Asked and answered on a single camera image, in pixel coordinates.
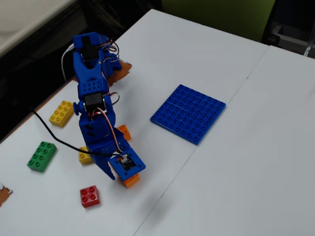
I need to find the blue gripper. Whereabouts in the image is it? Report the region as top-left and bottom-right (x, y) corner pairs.
(86, 127), (132, 181)

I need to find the orange 2x4 block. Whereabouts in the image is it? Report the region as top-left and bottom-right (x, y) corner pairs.
(122, 173), (141, 189)

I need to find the yellow 2x2 block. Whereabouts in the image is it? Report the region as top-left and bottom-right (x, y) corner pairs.
(78, 146), (95, 165)

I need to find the red 2x2 block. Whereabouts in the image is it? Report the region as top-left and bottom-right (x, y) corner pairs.
(79, 185), (101, 208)

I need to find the orange 2x2 block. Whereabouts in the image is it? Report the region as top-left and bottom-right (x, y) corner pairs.
(116, 124), (132, 141)

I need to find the green 2x4 block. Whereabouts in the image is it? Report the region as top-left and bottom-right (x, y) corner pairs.
(27, 141), (58, 173)

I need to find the yellow 2x4 block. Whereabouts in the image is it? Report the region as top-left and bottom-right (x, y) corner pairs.
(48, 100), (74, 128)

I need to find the white foam board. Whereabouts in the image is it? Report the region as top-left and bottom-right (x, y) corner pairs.
(134, 45), (315, 236)
(0, 9), (269, 236)

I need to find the white side table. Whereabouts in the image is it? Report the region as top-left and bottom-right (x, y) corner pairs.
(0, 0), (77, 59)

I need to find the green chair back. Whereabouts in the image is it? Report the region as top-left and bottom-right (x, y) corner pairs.
(161, 0), (276, 44)

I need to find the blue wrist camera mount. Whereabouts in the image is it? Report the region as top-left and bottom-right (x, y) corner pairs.
(109, 147), (146, 180)

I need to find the servo wire bundle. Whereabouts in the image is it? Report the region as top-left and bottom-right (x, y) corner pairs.
(91, 38), (126, 162)

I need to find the black cable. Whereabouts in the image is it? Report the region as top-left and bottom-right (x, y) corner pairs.
(28, 105), (121, 158)

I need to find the blue 8x8 base plate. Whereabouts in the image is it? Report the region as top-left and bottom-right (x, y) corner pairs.
(150, 84), (227, 146)

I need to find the white cable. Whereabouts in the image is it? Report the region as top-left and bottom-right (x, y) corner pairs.
(61, 44), (75, 82)

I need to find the grey metal chair frame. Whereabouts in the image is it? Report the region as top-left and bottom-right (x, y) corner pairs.
(262, 21), (315, 59)

